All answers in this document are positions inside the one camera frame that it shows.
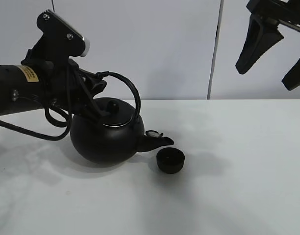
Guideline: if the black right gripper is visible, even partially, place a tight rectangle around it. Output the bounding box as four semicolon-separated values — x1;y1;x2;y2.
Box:
235;0;300;91

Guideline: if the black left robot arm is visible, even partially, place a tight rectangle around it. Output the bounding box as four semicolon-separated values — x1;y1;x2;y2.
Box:
0;9;109;121

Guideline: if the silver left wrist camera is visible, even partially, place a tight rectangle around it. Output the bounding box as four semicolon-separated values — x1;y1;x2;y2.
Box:
46;9;90;57

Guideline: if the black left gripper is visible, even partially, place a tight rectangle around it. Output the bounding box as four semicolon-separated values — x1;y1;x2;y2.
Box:
22;10;110;126

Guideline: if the small black teacup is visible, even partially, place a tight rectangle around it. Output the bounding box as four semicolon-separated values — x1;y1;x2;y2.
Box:
156;147;185;174

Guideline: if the black round kettle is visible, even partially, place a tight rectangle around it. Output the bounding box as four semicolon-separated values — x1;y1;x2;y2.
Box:
70;71;174;166

